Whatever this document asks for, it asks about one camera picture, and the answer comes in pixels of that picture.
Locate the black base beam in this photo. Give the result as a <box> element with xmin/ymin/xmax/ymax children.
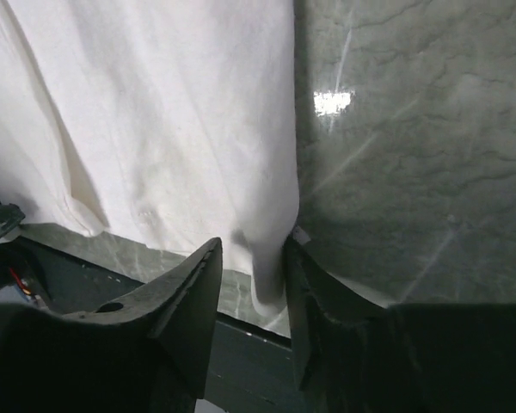
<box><xmin>0</xmin><ymin>203</ymin><xmax>304</xmax><ymax>412</ymax></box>

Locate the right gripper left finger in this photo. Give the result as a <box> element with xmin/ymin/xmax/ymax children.
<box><xmin>0</xmin><ymin>237</ymin><xmax>223</xmax><ymax>412</ymax></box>

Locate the white coca-cola t-shirt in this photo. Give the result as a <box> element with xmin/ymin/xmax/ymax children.
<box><xmin>0</xmin><ymin>1</ymin><xmax>299</xmax><ymax>321</ymax></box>

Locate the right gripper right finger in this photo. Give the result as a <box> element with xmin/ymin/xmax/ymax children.
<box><xmin>284</xmin><ymin>239</ymin><xmax>516</xmax><ymax>412</ymax></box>

